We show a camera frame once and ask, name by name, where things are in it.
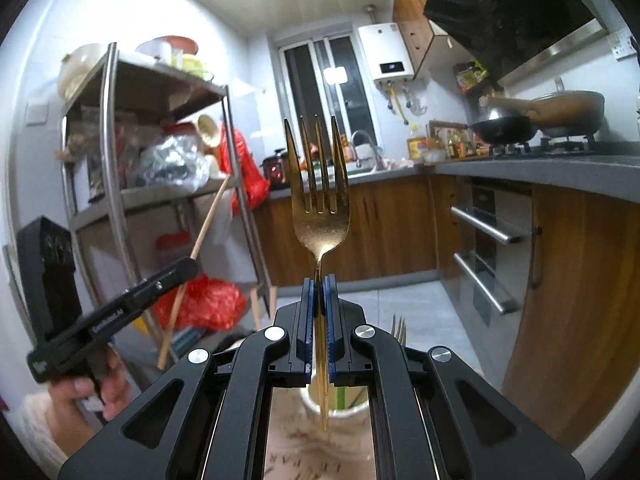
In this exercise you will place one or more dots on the black range hood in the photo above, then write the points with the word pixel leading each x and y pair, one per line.
pixel 500 10

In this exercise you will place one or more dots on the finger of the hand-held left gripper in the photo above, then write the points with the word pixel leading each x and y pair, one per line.
pixel 150 292

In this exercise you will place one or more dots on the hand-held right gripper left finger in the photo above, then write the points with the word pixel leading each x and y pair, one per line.
pixel 310 310

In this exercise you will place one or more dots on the gold fork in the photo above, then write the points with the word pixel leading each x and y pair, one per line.
pixel 320 230

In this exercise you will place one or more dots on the person's left forearm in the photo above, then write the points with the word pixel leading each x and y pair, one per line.
pixel 45 435

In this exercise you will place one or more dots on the white wall switch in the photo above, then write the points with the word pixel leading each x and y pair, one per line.
pixel 36 115

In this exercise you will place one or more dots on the hanging red plastic bag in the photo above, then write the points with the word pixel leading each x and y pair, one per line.
pixel 250 180

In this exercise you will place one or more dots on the wooden wall cabinet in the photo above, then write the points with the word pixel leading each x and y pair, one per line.
pixel 410 5

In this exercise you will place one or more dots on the crumpled red plastic bag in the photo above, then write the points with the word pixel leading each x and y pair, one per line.
pixel 210 300

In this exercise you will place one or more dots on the metal faucet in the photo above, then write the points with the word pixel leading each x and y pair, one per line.
pixel 356 140

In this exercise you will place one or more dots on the gas stove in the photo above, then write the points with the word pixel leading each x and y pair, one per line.
pixel 540 149

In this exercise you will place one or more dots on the wooden base cabinet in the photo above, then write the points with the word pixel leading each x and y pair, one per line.
pixel 390 230
pixel 575 285

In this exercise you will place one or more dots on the person's left hand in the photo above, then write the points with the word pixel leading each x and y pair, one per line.
pixel 75 395

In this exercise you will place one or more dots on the yellow oil bottle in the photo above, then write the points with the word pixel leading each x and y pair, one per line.
pixel 417 150

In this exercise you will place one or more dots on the white wall socket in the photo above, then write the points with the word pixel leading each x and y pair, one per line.
pixel 622 46

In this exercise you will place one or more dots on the white plastic bag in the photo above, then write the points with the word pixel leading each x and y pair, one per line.
pixel 225 225

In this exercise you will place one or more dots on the large white bowl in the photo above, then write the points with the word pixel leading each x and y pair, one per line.
pixel 82 67

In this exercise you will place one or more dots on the red lid plastic container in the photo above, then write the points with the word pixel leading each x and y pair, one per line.
pixel 172 250

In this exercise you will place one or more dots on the black wok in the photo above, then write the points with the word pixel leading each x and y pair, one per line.
pixel 502 130

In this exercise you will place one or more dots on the dark red rice cooker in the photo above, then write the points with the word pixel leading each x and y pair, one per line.
pixel 275 170

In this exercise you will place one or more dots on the silver fork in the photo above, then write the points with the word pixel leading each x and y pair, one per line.
pixel 399 332

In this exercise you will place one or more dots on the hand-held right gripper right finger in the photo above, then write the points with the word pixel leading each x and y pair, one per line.
pixel 329 310

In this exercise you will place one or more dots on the floral ceramic utensil holder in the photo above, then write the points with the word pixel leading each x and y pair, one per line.
pixel 360 411

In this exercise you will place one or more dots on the brown lidded pan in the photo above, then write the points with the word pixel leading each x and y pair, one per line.
pixel 565 110

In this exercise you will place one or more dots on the printed table mat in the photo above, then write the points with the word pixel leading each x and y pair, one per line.
pixel 320 455

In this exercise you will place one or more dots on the white water heater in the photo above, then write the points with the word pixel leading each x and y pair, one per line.
pixel 385 50

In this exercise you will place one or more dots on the stainless built-in oven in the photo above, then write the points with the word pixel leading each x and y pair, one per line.
pixel 480 260

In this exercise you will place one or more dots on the metal shelf rack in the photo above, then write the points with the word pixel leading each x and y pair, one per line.
pixel 111 170

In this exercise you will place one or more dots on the kitchen window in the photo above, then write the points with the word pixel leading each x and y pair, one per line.
pixel 360 105

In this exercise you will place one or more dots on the silvery plastic bag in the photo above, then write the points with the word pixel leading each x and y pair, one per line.
pixel 170 160

